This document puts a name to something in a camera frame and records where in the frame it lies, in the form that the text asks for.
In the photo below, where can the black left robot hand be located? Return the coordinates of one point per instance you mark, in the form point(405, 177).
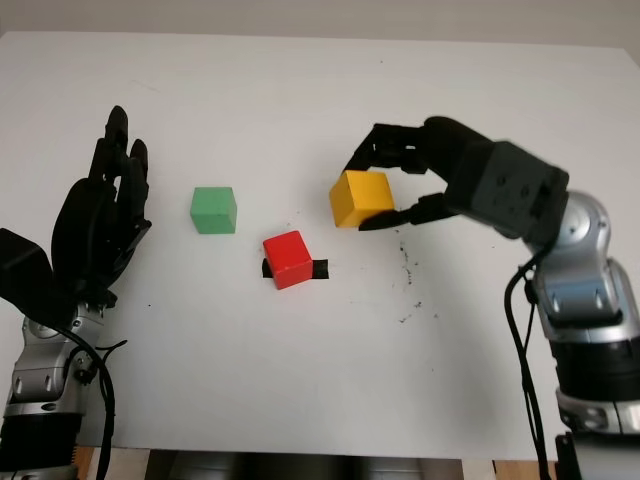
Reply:
point(95, 235)

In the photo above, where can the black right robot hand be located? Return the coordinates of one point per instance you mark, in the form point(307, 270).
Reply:
point(450, 145)

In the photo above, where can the yellow wooden cube block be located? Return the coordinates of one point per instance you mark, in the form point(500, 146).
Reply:
point(362, 197)

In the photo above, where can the green wooden cube block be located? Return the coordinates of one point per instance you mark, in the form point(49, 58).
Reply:
point(212, 210)

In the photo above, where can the red wooden cube block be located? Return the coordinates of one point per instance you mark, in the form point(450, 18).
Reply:
point(289, 260)

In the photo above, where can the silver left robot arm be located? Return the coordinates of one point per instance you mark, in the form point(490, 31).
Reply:
point(40, 380)

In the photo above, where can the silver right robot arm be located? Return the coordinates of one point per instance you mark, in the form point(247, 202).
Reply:
point(585, 300)

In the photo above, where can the black tape strip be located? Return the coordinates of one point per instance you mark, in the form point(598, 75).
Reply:
point(321, 269)

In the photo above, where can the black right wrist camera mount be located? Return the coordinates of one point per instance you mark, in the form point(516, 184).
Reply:
point(510, 190)

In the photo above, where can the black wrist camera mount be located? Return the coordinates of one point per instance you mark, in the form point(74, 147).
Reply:
point(510, 190)
point(25, 275)

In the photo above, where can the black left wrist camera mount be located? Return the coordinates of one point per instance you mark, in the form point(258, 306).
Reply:
point(25, 275)

